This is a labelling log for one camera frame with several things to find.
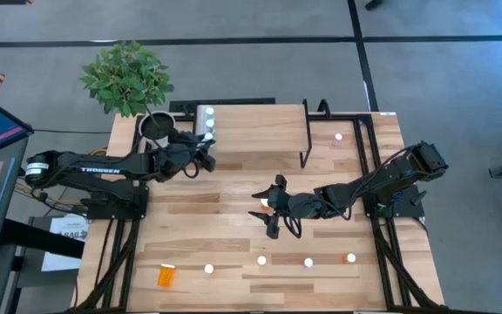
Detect thin black floor cable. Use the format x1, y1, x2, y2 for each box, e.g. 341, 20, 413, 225
32, 127, 112, 135

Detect white plant pot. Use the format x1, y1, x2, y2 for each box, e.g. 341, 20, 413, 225
137, 110, 178, 149

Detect black aluminium rig frame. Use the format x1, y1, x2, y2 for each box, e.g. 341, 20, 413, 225
70, 111, 446, 314

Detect yellow cable bundle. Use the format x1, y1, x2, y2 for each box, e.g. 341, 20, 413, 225
13, 146, 112, 215

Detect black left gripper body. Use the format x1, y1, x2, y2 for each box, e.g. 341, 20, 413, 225
159, 130, 217, 178

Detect white paper sheet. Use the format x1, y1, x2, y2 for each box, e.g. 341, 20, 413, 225
40, 213, 91, 272

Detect wooden shelf black metal legs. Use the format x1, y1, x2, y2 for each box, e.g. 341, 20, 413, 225
188, 99, 314, 170

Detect green leafy plant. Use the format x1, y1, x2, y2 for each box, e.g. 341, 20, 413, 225
79, 41, 176, 119

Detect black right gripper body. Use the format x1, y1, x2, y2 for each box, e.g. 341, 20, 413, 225
266, 174, 322, 240

